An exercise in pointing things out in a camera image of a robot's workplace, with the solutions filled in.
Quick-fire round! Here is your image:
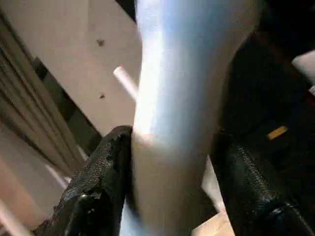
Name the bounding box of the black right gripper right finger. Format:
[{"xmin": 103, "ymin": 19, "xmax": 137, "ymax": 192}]
[{"xmin": 211, "ymin": 129, "xmax": 315, "ymax": 236}]

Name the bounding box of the beige curtain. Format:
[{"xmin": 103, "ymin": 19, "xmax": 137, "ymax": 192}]
[{"xmin": 0, "ymin": 12, "xmax": 83, "ymax": 187}]

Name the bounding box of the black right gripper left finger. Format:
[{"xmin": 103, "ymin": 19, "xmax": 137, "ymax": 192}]
[{"xmin": 31, "ymin": 124, "xmax": 134, "ymax": 236}]

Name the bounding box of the black cabinet with gold label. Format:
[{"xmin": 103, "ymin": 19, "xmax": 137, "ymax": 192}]
[{"xmin": 216, "ymin": 0, "xmax": 315, "ymax": 222}]

